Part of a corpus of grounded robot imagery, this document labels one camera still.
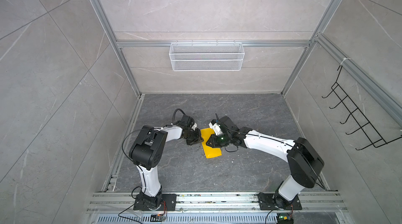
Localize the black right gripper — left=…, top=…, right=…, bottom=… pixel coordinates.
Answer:
left=204, top=133, right=232, bottom=148

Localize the yellow square paper sheet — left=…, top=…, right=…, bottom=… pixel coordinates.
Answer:
left=201, top=128, right=222, bottom=159

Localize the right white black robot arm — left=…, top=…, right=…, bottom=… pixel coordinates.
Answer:
left=206, top=123, right=325, bottom=209

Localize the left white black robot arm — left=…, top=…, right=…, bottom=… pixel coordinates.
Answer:
left=128, top=115, right=203, bottom=209

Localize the left green circuit board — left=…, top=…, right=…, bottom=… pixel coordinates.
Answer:
left=150, top=214, right=166, bottom=222

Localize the green circuit board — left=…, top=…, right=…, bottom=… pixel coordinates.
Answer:
left=150, top=214, right=166, bottom=222
left=277, top=214, right=294, bottom=224

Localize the right green circuit board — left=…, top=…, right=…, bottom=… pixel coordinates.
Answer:
left=277, top=214, right=294, bottom=224

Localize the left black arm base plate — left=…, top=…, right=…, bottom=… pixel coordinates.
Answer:
left=134, top=193, right=177, bottom=211

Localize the white wire mesh basket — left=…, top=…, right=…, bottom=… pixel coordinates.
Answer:
left=169, top=42, right=245, bottom=72

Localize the aluminium front rail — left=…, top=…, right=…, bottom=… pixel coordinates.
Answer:
left=86, top=192, right=348, bottom=214

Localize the black wire hook rack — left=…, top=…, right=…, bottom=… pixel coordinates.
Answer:
left=321, top=65, right=402, bottom=151

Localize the aluminium corner frame post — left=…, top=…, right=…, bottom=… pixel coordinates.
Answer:
left=76, top=0, right=142, bottom=97

